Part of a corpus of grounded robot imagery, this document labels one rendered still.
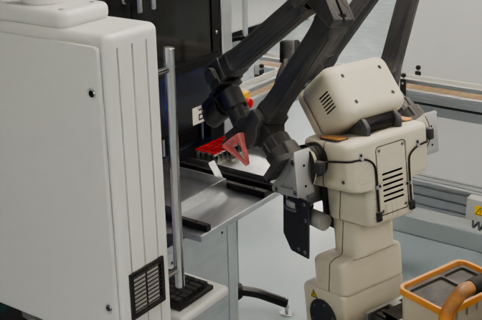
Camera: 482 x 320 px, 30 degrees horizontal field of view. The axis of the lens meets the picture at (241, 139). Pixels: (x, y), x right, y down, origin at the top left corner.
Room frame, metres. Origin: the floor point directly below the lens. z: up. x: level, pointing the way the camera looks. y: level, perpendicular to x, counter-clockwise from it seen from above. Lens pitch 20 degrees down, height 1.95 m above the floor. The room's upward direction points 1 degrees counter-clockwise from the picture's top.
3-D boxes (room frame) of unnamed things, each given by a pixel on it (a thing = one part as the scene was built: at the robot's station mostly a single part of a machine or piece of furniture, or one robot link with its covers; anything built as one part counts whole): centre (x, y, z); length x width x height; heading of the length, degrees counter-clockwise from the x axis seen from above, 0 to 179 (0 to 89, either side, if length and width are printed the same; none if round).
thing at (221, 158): (2.82, 0.04, 0.91); 0.18 x 0.02 x 0.05; 144
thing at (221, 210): (2.66, 0.11, 0.87); 0.70 x 0.48 x 0.02; 144
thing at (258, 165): (2.77, -0.03, 0.90); 0.34 x 0.26 x 0.04; 53
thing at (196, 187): (2.56, 0.26, 0.90); 0.34 x 0.26 x 0.04; 54
